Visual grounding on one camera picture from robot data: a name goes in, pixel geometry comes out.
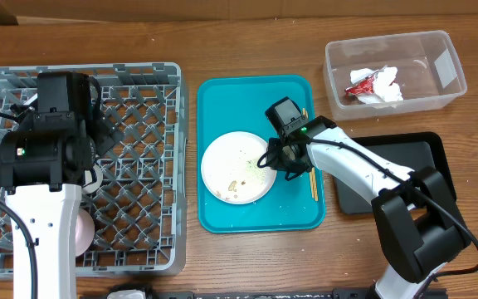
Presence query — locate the pink shallow bowl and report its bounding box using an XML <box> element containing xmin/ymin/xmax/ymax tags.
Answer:
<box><xmin>75</xmin><ymin>208</ymin><xmax>95</xmax><ymax>257</ymax></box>

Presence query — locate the large white plate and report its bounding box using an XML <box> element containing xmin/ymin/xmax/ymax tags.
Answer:
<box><xmin>200</xmin><ymin>131</ymin><xmax>276</xmax><ymax>205</ymax></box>

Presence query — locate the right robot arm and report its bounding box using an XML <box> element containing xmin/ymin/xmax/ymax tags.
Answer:
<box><xmin>257</xmin><ymin>97</ymin><xmax>474</xmax><ymax>298</ymax></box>

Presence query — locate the black rectangular tray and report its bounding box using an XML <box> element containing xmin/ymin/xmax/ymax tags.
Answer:
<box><xmin>334</xmin><ymin>131</ymin><xmax>456</xmax><ymax>214</ymax></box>

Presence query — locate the red snack wrapper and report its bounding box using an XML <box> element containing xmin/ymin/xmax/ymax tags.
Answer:
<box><xmin>345</xmin><ymin>74</ymin><xmax>376</xmax><ymax>96</ymax></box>

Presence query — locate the white napkin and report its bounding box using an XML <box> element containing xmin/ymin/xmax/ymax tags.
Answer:
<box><xmin>349</xmin><ymin>66</ymin><xmax>403</xmax><ymax>104</ymax></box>

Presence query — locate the cream white cup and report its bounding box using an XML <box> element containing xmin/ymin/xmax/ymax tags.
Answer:
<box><xmin>82</xmin><ymin>164</ymin><xmax>103</xmax><ymax>194</ymax></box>

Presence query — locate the grey plastic dish rack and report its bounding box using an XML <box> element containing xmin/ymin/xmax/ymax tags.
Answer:
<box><xmin>0</xmin><ymin>62</ymin><xmax>188</xmax><ymax>279</ymax></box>

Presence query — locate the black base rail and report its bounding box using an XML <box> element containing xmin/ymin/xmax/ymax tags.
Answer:
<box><xmin>79</xmin><ymin>284</ymin><xmax>379</xmax><ymax>299</ymax></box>

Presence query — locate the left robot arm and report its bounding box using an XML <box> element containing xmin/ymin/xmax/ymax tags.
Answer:
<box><xmin>0</xmin><ymin>71</ymin><xmax>123</xmax><ymax>298</ymax></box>

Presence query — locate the teal plastic serving tray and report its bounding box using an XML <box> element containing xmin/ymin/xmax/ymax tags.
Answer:
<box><xmin>197</xmin><ymin>75</ymin><xmax>326</xmax><ymax>233</ymax></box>

